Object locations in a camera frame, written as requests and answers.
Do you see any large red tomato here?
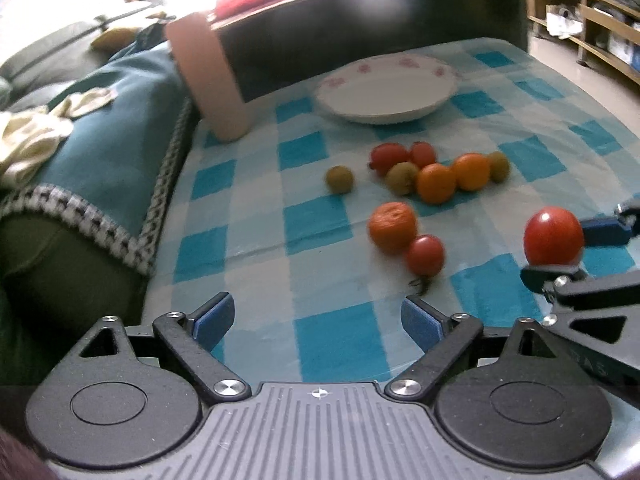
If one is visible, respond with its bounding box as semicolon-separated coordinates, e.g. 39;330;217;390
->
523;206;585;266

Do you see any blue checkered tablecloth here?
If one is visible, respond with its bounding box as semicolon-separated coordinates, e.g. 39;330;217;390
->
143;39;639;384

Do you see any small red tomato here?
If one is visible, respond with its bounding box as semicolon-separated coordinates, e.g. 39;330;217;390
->
406;234;446;278

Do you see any wrinkled orange tangerine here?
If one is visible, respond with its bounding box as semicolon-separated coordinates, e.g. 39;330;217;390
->
367;202;418;255

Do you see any grey sofa cushion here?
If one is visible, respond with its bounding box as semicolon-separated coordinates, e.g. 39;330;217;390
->
0;1;166;111

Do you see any yellow pillow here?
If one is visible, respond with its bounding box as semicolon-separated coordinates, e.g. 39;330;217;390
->
91;27;139;54

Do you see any lone green longan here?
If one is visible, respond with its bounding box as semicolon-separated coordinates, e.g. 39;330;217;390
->
324;166;355;194

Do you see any wooden shelf unit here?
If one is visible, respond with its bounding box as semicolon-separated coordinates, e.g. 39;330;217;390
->
526;0;639;84

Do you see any cream cloth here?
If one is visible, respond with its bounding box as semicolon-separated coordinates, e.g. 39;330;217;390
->
1;87;118;190

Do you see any teal houndstooth blanket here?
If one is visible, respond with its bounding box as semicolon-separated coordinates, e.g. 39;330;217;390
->
1;42;198;275

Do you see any dark wooden cabinet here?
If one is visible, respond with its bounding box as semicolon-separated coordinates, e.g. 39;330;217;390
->
215;0;528;101

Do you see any pink cylinder bottle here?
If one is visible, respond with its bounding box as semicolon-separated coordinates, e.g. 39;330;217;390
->
165;12;252;143

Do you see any white floral plate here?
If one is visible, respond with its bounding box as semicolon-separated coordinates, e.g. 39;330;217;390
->
314;53;458;126

